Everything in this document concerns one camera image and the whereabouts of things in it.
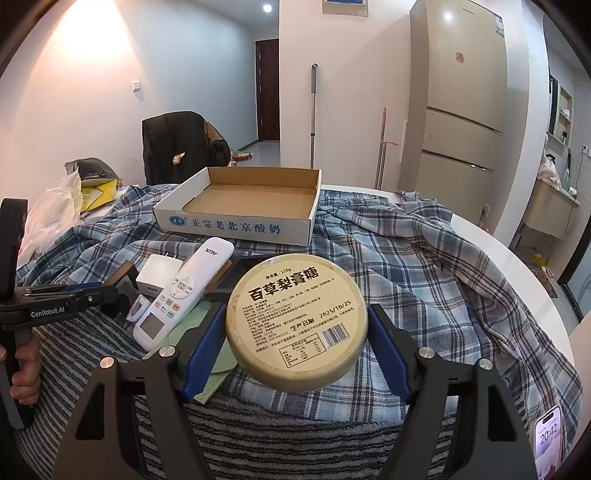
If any person's left hand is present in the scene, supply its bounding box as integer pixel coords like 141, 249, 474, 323
9, 334, 41, 405

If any green leather pouch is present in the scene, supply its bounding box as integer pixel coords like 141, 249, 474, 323
144, 302, 238, 404

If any blue plaid cloth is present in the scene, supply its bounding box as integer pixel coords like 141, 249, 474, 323
16, 185, 583, 466

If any white AUX remote control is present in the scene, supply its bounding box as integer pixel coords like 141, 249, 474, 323
133, 237, 235, 351

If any striped grey towel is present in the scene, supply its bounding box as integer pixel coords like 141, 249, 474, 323
15, 309, 408, 479

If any cardboard tray box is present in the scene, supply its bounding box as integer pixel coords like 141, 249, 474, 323
153, 167, 322, 247

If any dark wooden door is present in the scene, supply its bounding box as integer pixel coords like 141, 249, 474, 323
256, 39, 280, 142

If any bathroom vanity cabinet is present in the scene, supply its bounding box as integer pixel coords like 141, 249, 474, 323
523, 179, 580, 240

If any white power adapter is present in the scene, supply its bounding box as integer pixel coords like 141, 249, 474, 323
136, 254, 183, 298

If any small white clip device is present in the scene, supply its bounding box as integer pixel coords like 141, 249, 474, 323
126, 294, 151, 323

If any yellow box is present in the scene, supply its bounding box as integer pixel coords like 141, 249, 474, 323
81, 179, 121, 213

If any white plastic bag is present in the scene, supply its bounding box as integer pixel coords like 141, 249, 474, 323
17, 171, 83, 268

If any beige refrigerator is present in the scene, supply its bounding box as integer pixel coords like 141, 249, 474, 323
399, 0, 507, 223

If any wall electrical panel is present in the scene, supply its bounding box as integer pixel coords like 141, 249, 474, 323
322, 0, 369, 17

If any grey mop handle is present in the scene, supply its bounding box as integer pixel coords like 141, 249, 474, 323
310, 63, 318, 169

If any grey bag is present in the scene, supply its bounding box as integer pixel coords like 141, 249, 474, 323
64, 157, 120, 187

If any black square display case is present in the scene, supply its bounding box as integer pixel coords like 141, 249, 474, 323
204, 257, 263, 304

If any smartphone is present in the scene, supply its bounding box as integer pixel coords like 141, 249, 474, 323
532, 405, 562, 480

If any round cream candy tin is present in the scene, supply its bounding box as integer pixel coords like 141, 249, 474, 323
225, 254, 369, 393

